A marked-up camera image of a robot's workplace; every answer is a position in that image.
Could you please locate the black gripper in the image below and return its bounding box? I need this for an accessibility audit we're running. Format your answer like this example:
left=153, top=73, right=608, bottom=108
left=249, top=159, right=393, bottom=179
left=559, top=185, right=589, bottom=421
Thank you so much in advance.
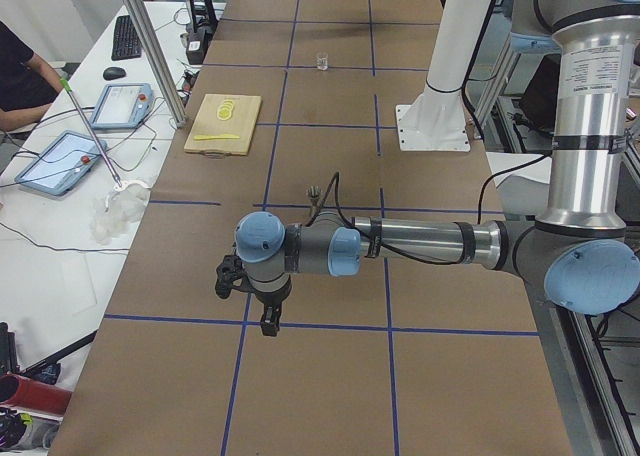
left=249, top=275, right=292, bottom=335

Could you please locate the clear glass beaker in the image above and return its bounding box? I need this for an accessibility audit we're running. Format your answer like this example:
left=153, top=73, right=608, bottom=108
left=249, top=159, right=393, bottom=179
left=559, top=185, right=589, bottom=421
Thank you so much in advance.
left=316, top=52, right=329, bottom=71

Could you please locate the steel measuring jigger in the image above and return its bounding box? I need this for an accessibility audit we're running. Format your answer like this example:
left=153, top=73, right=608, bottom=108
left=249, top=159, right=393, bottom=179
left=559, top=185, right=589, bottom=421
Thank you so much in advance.
left=306, top=185, right=322, bottom=213

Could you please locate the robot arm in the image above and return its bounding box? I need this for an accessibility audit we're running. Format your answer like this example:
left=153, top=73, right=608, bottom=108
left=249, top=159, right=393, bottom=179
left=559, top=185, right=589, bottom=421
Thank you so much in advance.
left=215, top=0, right=639, bottom=336

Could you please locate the yellow plastic knife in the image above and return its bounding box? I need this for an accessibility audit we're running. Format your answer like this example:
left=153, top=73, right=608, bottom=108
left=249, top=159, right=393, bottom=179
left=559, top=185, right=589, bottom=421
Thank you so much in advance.
left=193, top=133, right=241, bottom=141

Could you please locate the crumpled white tissue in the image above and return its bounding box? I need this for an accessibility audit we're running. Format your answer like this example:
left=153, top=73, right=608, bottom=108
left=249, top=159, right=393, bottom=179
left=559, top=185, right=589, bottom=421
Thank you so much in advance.
left=89, top=177, right=154, bottom=245

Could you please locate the wooden cutting board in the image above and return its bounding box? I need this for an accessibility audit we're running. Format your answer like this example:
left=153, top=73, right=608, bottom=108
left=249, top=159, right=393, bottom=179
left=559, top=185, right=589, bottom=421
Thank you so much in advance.
left=184, top=94, right=262, bottom=156

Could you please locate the lemon slice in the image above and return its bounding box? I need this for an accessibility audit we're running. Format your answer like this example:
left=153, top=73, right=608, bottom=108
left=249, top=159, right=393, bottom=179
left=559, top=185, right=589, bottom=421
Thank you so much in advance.
left=216, top=98, right=236, bottom=121

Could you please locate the near blue teach pendant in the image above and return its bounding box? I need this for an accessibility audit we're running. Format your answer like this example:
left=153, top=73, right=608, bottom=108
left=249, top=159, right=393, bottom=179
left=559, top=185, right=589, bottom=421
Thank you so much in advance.
left=14, top=131, right=101, bottom=196

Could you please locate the blue teach pendant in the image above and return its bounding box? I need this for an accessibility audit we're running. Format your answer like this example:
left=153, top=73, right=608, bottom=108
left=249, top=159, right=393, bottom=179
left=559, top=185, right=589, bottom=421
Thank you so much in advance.
left=90, top=83, right=153, bottom=130
left=14, top=131, right=101, bottom=196

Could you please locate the far blue teach pendant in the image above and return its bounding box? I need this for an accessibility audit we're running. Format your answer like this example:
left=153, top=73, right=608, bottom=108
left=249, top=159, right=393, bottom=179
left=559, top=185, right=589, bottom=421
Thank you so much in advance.
left=90, top=83, right=153, bottom=130

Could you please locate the red cylinder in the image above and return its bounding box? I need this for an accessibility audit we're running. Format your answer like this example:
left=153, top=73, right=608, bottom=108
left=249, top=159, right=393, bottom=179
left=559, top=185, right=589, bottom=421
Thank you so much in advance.
left=1, top=374, right=72, bottom=416

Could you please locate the black computer mouse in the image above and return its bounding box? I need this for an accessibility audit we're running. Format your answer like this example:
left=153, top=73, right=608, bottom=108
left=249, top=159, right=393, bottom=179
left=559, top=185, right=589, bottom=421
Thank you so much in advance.
left=102, top=66, right=127, bottom=81

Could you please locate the black keyboard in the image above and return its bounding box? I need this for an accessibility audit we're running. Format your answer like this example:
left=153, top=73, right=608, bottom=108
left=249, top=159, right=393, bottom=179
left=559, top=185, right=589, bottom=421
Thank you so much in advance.
left=111, top=15, right=142, bottom=61

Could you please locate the person in black shirt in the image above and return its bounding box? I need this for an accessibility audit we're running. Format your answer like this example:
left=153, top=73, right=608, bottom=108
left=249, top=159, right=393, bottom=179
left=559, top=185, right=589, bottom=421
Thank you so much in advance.
left=1, top=23, right=63, bottom=132

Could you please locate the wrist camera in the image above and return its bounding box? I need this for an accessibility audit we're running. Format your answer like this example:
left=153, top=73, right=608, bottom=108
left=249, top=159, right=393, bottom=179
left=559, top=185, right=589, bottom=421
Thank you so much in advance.
left=215, top=255, right=252, bottom=299

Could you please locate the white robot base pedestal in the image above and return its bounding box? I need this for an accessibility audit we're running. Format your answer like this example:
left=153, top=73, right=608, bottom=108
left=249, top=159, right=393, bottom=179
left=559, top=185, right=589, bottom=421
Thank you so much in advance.
left=396, top=0, right=492, bottom=152

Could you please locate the green handled reacher grabber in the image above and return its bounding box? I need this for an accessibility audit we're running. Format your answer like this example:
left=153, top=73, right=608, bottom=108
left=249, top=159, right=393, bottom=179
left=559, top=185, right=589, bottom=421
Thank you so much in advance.
left=60, top=78, right=125, bottom=192

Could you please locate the aluminium frame post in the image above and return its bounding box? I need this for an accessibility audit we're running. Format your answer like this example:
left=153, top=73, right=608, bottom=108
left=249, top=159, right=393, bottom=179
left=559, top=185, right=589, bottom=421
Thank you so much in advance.
left=123, top=0, right=187, bottom=128

